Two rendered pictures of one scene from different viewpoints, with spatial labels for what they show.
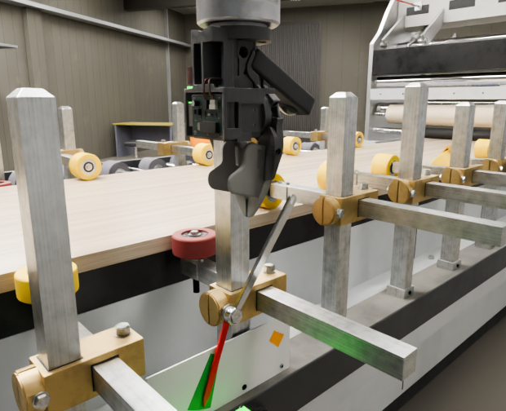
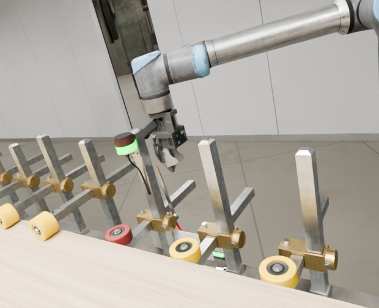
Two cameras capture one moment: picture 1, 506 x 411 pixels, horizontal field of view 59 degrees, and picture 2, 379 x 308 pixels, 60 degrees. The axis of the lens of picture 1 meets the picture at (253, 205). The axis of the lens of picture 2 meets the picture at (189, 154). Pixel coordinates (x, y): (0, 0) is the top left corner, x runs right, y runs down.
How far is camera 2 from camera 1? 122 cm
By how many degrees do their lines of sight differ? 94
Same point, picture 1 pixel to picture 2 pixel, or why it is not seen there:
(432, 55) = not seen: outside the picture
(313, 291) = not seen: hidden behind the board
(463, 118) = (19, 151)
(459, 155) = (27, 170)
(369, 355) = (189, 189)
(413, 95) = (47, 140)
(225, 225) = (157, 190)
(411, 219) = (121, 173)
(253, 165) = (174, 151)
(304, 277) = not seen: hidden behind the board
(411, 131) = (54, 157)
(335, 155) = (98, 166)
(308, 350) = (140, 245)
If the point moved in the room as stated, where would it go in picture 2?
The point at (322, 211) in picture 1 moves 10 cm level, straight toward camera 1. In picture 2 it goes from (110, 190) to (137, 184)
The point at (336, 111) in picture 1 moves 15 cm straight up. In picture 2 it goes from (90, 147) to (75, 106)
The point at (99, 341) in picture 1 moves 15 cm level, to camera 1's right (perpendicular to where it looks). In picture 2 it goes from (212, 228) to (198, 206)
